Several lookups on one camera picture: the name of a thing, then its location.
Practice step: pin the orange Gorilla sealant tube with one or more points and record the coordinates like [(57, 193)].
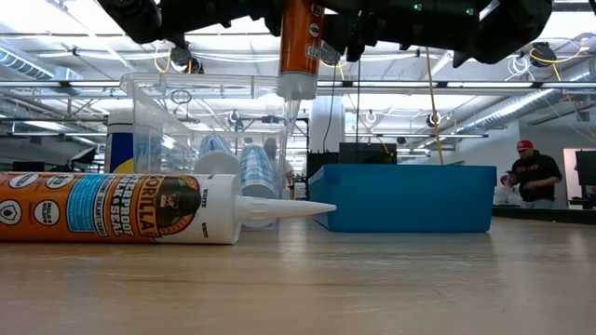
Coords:
[(139, 209), (300, 46)]

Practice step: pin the blue white silicone tube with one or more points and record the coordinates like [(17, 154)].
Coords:
[(258, 172), (214, 144)]

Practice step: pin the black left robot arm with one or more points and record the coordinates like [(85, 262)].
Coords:
[(135, 18)]

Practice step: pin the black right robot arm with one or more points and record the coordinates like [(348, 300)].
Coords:
[(503, 28)]

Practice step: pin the black monitor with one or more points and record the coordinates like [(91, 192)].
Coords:
[(368, 153), (586, 167)]

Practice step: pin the clear plastic bin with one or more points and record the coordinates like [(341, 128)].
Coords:
[(149, 121)]

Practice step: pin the blue plastic tray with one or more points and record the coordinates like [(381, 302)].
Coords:
[(400, 200)]

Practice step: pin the person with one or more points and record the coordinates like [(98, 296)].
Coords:
[(535, 177)]

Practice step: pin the silver ceiling duct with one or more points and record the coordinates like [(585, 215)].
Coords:
[(28, 65), (521, 109)]

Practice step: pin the black table frame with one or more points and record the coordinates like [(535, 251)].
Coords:
[(545, 215)]

